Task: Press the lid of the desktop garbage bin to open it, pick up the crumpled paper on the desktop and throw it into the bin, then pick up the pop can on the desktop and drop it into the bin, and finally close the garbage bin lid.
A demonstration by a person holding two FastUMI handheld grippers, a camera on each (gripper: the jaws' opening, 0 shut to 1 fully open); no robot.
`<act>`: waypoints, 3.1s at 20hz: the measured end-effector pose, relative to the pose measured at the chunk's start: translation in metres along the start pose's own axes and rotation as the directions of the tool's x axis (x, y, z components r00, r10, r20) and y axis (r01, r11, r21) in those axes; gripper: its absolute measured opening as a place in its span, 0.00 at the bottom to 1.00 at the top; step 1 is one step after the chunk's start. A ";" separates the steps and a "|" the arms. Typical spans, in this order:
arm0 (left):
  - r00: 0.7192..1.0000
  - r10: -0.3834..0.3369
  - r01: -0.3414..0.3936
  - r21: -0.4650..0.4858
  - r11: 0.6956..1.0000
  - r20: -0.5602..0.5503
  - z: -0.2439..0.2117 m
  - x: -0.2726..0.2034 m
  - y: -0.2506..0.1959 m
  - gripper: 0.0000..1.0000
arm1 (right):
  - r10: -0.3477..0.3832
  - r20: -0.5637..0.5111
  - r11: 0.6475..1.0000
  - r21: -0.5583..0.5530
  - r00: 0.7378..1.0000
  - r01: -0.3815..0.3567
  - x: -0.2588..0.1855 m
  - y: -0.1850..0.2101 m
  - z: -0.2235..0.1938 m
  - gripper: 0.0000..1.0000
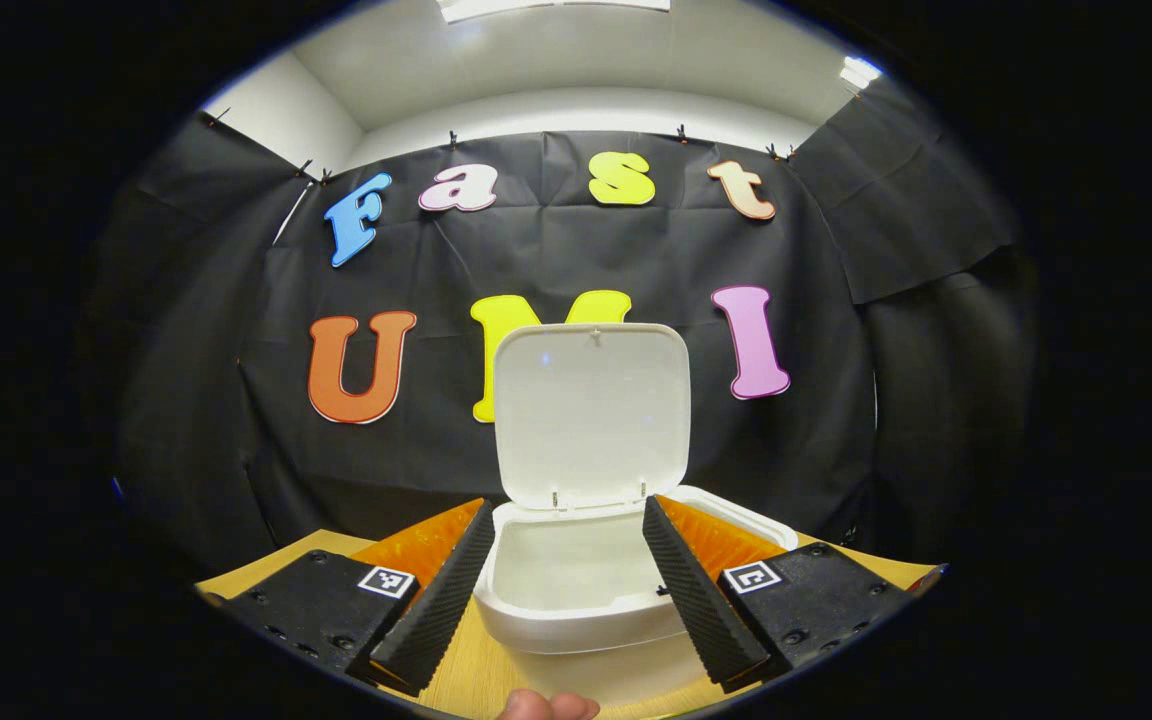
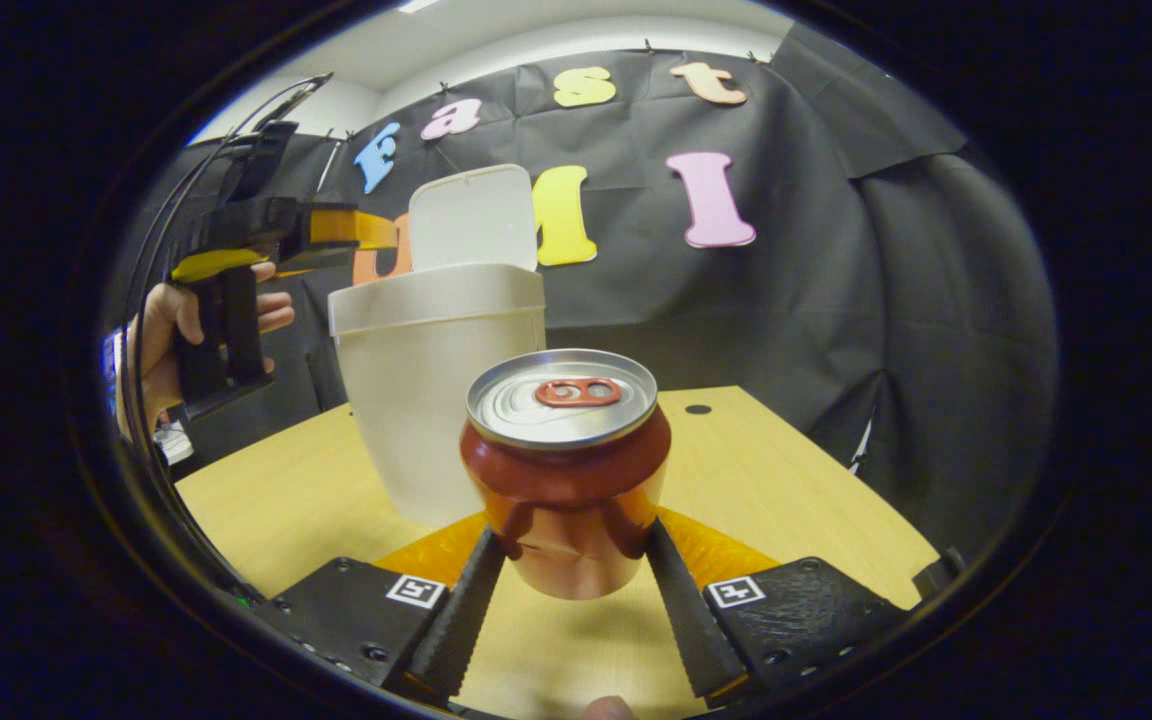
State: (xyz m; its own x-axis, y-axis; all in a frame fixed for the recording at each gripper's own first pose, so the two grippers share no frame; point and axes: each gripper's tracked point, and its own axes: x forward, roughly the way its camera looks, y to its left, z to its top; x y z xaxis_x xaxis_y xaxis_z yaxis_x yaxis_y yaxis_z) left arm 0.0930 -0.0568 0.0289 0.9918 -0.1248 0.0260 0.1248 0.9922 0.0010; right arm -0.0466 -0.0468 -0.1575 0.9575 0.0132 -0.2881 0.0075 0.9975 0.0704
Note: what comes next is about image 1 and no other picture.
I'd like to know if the white desktop garbage bin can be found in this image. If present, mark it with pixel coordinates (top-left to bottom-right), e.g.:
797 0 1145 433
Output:
473 321 800 709

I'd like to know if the large ceiling light panel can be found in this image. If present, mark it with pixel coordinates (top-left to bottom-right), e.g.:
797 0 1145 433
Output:
436 0 672 25

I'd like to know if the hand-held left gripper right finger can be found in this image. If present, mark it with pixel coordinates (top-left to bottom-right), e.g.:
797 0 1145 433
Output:
641 494 912 694

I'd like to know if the wooden desktop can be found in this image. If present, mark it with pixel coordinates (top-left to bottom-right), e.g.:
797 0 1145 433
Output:
194 528 942 720

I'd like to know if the black backdrop cloth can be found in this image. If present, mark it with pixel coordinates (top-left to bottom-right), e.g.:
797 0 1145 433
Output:
86 75 1037 581

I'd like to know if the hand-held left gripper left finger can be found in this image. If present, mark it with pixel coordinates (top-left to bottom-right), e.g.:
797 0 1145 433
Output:
198 498 497 698

